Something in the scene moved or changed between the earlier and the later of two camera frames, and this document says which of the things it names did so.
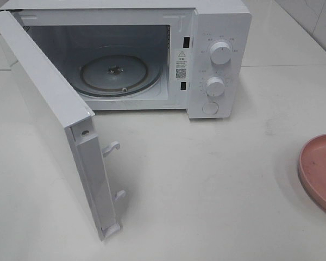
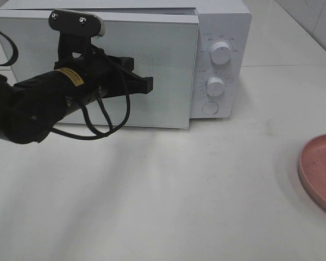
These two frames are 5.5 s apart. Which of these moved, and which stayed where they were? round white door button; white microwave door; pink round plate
Moved: white microwave door
Stayed: pink round plate; round white door button
